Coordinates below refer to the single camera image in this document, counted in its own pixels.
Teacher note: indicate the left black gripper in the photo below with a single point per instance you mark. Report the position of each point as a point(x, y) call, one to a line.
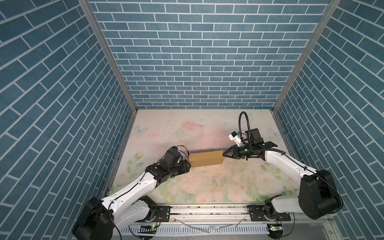
point(185, 167)

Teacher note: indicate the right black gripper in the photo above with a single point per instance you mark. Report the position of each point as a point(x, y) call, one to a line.
point(232, 150)

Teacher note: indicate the brown cardboard paper box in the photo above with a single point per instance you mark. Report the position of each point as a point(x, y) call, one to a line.
point(206, 159)

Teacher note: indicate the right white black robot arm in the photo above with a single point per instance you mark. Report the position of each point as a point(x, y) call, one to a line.
point(318, 195)

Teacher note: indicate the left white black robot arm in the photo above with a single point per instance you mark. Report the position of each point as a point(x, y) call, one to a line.
point(100, 218)

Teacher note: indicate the floral table mat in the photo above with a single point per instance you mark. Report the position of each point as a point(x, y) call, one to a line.
point(195, 131)

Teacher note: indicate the left green circuit board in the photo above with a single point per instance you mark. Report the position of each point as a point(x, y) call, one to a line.
point(147, 230)

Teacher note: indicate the green circuit board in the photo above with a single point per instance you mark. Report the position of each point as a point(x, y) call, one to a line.
point(275, 228)
point(147, 230)

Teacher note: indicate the right green circuit board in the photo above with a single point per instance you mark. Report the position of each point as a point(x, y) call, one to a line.
point(275, 228)

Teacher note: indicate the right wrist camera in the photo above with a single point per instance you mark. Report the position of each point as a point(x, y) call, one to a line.
point(234, 136)

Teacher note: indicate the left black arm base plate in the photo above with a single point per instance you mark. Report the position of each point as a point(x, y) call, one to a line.
point(162, 211)

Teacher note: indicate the aluminium front rail frame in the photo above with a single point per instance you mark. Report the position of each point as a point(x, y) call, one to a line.
point(300, 227)

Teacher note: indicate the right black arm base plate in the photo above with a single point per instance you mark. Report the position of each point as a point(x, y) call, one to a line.
point(261, 213)

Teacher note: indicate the white slotted cable duct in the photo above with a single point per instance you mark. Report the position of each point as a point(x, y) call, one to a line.
point(181, 230)

